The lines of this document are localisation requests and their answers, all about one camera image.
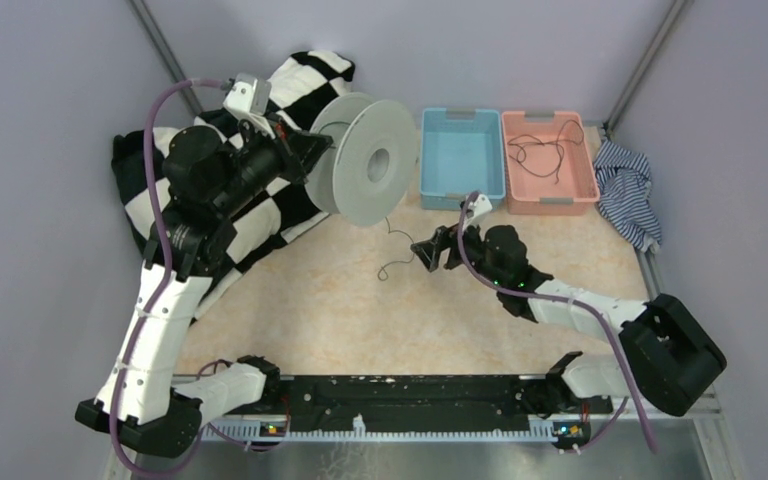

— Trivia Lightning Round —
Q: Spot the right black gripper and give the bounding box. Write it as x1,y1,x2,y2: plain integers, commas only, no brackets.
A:
412,214,506,288

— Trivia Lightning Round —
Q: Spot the translucent white cable spool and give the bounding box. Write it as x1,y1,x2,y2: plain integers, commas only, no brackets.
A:
305,92,420,227

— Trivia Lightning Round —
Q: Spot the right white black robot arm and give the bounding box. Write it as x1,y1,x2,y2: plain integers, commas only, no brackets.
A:
410,225,727,417

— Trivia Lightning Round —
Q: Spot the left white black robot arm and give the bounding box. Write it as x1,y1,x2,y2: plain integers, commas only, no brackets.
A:
75,121,334,460

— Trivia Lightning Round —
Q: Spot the black white checkered pillow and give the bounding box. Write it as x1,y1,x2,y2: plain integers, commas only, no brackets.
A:
111,50,356,318

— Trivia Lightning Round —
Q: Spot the blue plastic bin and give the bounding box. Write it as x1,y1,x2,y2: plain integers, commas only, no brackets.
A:
419,108,506,210

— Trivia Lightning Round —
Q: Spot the pink plastic bin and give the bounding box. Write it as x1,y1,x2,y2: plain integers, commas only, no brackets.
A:
501,111,600,216

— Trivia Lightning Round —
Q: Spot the blue white striped cloth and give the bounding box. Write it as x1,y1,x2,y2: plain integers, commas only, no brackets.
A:
593,140,662,253

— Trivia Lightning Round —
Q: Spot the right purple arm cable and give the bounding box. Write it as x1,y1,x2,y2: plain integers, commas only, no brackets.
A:
456,192,660,455

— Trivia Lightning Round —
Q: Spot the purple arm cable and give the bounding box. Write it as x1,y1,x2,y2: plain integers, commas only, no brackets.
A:
107,78,233,477
456,192,660,455

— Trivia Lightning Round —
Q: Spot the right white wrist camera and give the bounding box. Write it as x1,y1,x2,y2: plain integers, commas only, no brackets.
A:
461,192,494,228

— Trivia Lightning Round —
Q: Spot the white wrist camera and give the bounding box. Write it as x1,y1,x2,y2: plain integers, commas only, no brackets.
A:
461,192,494,228
222,73,275,139

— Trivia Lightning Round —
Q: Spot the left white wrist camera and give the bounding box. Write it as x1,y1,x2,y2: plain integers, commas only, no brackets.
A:
222,73,275,139

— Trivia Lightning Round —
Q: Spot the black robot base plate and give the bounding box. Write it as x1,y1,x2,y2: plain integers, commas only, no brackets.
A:
232,375,613,433

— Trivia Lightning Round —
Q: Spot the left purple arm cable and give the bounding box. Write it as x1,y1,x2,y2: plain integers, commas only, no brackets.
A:
107,78,233,477

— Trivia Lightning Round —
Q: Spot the left corner metal post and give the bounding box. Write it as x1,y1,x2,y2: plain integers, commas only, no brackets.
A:
125,0,187,83

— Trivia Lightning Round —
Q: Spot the corner metal post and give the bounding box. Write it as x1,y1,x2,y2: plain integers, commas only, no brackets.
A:
602,0,695,138
125,0,187,83

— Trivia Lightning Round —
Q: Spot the right corner metal post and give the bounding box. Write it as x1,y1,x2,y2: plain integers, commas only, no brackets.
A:
602,0,695,138

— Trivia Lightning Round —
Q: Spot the aluminium frame rail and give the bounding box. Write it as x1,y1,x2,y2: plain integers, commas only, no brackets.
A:
102,374,743,480

